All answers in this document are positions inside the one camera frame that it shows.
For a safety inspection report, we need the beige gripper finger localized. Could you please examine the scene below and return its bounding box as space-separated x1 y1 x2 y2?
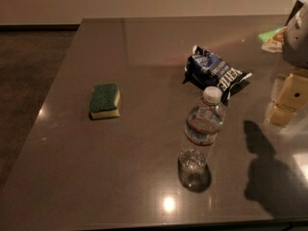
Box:
269 69 308 127

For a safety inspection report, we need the blue kettle chips bag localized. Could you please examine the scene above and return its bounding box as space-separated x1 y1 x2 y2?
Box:
183 45 252 102

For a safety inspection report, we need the green and yellow sponge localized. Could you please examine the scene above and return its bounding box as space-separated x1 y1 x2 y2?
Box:
90 84 120 119

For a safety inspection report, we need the green and white snack packet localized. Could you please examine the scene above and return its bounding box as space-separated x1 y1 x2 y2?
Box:
259 27 287 53

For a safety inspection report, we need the clear plastic water bottle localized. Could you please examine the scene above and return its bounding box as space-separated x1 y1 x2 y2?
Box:
179 87 225 174

